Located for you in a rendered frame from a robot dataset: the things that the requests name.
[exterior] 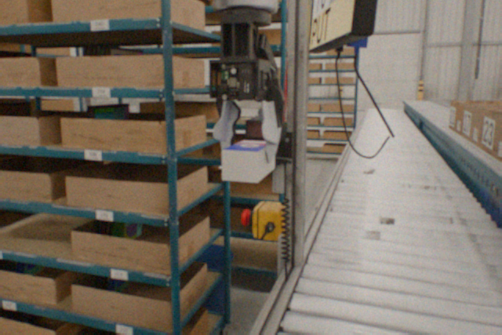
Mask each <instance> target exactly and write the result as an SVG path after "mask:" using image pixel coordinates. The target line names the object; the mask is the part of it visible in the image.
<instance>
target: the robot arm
mask: <svg viewBox="0 0 502 335"><path fill-rule="evenodd" d="M277 6H278V0H213V11H214V13H215V14H217V15H220V59H218V60H209V98H216V109H217V113H218V115H219V121H218V122H217V123H216V124H215V127H214V131H213V137H214V138H215V139H216V140H219V141H220V146H221V149H224V148H226V147H229V146H231V145H233V144H234V138H235V136H236V133H237V132H236V124H237V121H238V120H239V119H240V118H241V115H242V109H241V108H240V107H239V106H238V105H237V104H236V102H235V100H238V101H243V100H254V101H257V102H262V104H261V105H262V107H261V108H260V110H259V111H258V116H259V119H260V121H261V122H262V123H263V125H262V131H263V136H264V140H265V141H266V156H267V163H268V164H269V163H271V161H272V159H273V158H274V156H275V152H276V151H277V147H278V142H279V137H280V133H281V128H282V121H283V116H284V111H285V97H284V93H283V91H282V89H281V86H280V83H279V78H278V68H277V65H276V63H275V58H274V56H273V54H272V49H271V46H270V43H269V41H268V38H267V35H266V34H258V27H269V26H271V15H275V14H276V13H277ZM212 71H214V78H215V89H213V73H212ZM217 72H220V85H217Z"/></svg>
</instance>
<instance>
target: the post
mask: <svg viewBox="0 0 502 335"><path fill-rule="evenodd" d="M310 18H311V0H288V53H287V105H286V124H287V132H293V159H292V160H291V161H292V164H289V163H287V164H286V198H288V199H289V200H290V202H287V203H286V204H287V205H289V206H290V208H288V209H286V210H288V211H290V214H289V215H286V216H287V217H289V218H290V220H288V221H286V222H288V223H290V226H288V227H287V228H289V229H290V231H287V233H290V236H289V237H287V238H288V239H290V242H287V243H288V244H290V247H289V248H287V249H290V252H289V253H288V254H290V257H288V258H289V259H290V262H287V263H286V264H287V265H288V266H291V265H292V264H295V267H299V268H301V267H302V266H303V262H304V251H305V237H304V218H305V184H306V150H307V86H308V52H309V24H310ZM282 236H283V234H282V233H281V234H280V235H279V237H278V265H277V278H278V276H279V274H280V273H281V271H282V269H283V268H284V266H285V261H286V260H283V259H281V257H286V256H287V255H283V254H281V252H285V251H288V250H284V249H281V247H283V246H287V245H283V244H281V242H284V241H288V240H285V239H281V237H282Z"/></svg>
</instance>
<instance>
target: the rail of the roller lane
mask: <svg viewBox="0 0 502 335"><path fill-rule="evenodd" d="M368 110H369V109H366V110H365V111H364V113H363V115H362V117H361V119H360V121H359V123H358V125H357V126H356V128H355V131H354V132H353V134H352V136H351V139H350V142H351V143H352V145H354V143H355V141H356V139H357V136H358V133H359V131H360V129H361V127H362V123H363V122H364V119H365V117H366V114H367V111H368ZM351 149H352V147H351V145H350V144H349V143H347V145H346V147H345V149H344V151H343V153H342V155H341V156H340V159H339V161H338V163H337V164H336V166H335V168H334V170H333V173H332V175H331V177H330V178H329V181H328V183H327V185H326V187H325V188H324V190H323V192H322V194H321V196H320V198H319V200H318V201H317V203H316V205H315V207H314V209H313V210H312V212H311V215H310V216H309V218H308V220H307V223H306V224H305V226H304V237H305V251H304V262H303V266H302V267H301V268H299V267H295V264H292V265H291V266H288V265H287V282H286V281H285V266H284V268H283V269H282V271H281V273H280V274H279V276H278V278H277V280H276V282H275V286H274V288H273V290H272V291H271V294H270V296H269V297H268V299H267V301H266V303H265V305H264V307H263V309H262V311H261V313H260V315H259V317H258V318H257V320H256V321H255V323H254V325H253V328H252V329H251V331H250V333H249V335H278V333H280V332H282V328H280V324H281V322H283V319H284V316H285V314H286V312H287V311H290V309H288V305H289V302H291V300H292V297H293V294H294V293H296V292H294V290H295V288H296V286H298V282H299V279H300V278H301V277H300V275H301V272H304V267H305V264H306V262H307V260H308V255H309V253H310V250H311V249H312V246H313V243H314V240H316V236H317V233H318V232H319V230H320V227H321V224H322V222H323V219H324V217H326V211H328V207H329V205H330V202H331V201H332V200H333V196H334V191H335V189H336V187H337V183H339V182H338V181H339V179H340V176H341V174H342V172H343V171H344V167H345V165H346V162H347V159H348V157H349V154H350V153H351Z"/></svg>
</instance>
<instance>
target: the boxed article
mask: <svg viewBox="0 0 502 335"><path fill-rule="evenodd" d="M221 158H222V180H229V181H239V182H248V183H258V182H259V181H261V180H262V179H263V178H264V177H266V176H267V175H268V174H269V173H270V172H271V171H272V170H273V169H274V168H275V157H274V158H273V159H272V161H271V163H269V164H268V163H267V156H266V141H251V140H243V141H242V142H240V143H238V144H233V145H231V146H229V147H226V148H224V149H222V150H221Z"/></svg>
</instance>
